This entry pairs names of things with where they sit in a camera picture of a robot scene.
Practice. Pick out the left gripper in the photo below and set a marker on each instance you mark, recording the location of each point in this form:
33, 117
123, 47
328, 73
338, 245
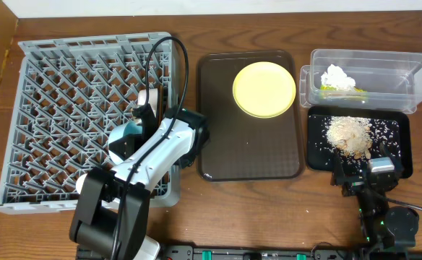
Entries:
125, 149

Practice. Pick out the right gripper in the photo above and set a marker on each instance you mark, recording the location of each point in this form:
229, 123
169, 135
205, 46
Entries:
358, 181

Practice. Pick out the light blue bowl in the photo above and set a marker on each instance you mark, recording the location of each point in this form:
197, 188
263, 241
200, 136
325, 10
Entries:
121, 143

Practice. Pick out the rice food scraps pile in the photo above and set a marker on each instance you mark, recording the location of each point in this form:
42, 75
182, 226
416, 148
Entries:
350, 136

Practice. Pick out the white paper cup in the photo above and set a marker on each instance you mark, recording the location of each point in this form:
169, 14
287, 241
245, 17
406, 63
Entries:
80, 182

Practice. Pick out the white bowl with food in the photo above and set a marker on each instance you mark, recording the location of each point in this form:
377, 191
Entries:
152, 99

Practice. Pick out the grey plastic dish rack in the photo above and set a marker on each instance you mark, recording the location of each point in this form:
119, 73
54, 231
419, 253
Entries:
72, 92

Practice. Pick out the green orange snack wrapper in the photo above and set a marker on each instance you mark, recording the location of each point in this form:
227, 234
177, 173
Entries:
327, 91

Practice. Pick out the white napkin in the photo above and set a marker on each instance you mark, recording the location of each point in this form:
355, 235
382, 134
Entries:
336, 77

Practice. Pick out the yellow round plate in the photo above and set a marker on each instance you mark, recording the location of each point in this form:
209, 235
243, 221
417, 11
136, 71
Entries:
264, 89

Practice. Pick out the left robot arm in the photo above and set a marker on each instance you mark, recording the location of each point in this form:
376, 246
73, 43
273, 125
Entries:
112, 211

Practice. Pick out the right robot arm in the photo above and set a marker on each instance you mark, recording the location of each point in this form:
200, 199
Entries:
390, 231

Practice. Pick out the black food waste tray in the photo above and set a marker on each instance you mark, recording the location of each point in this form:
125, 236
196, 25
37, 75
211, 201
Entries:
390, 128

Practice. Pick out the clear plastic waste bin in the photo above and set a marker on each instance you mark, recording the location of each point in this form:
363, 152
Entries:
392, 80

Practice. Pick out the dark brown serving tray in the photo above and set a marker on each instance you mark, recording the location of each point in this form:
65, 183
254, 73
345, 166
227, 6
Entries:
242, 147

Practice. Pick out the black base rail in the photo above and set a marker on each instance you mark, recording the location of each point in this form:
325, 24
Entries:
194, 253

